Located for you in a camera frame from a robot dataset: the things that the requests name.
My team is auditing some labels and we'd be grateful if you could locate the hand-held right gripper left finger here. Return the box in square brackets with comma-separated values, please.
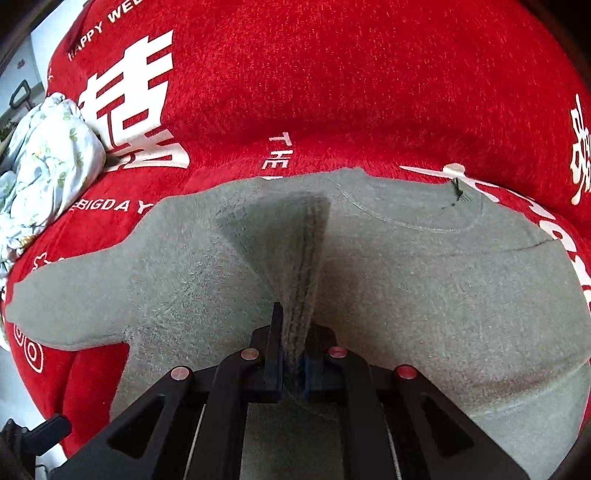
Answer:
[48, 302, 284, 480]

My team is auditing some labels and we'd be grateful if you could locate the floral quilt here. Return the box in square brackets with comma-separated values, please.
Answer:
[0, 92, 107, 278]

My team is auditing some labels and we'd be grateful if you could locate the grey sweater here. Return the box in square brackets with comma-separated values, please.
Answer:
[4, 167, 591, 480]

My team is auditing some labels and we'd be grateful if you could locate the red printed blanket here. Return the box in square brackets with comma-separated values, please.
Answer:
[0, 0, 591, 462]

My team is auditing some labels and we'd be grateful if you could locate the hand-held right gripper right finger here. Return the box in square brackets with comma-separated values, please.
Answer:
[302, 324, 532, 480]

